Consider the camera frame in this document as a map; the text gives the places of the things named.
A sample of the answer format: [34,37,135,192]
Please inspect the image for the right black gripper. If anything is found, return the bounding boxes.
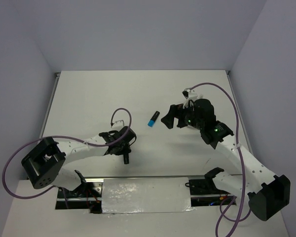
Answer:
[161,100,203,129]

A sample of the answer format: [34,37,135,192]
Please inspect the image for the pink black highlighter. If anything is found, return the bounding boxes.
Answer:
[123,153,129,164]

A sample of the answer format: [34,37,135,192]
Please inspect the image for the blue black highlighter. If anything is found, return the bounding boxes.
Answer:
[148,111,160,127]

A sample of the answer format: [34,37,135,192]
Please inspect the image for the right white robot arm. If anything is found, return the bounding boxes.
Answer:
[161,99,291,221]

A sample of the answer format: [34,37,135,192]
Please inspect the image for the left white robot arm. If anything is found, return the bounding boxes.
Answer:
[21,126,137,197]

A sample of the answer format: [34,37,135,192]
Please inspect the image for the silver foil cover plate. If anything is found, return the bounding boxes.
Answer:
[102,177,192,214]

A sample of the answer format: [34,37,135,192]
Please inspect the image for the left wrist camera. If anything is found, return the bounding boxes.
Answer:
[111,119,125,131]

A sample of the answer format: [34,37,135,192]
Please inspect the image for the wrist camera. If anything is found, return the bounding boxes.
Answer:
[182,88,203,109]
[111,119,125,131]

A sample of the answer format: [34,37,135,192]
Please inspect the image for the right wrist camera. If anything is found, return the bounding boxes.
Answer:
[182,88,203,109]

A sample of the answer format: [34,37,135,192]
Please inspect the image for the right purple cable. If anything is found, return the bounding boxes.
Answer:
[189,82,252,237]

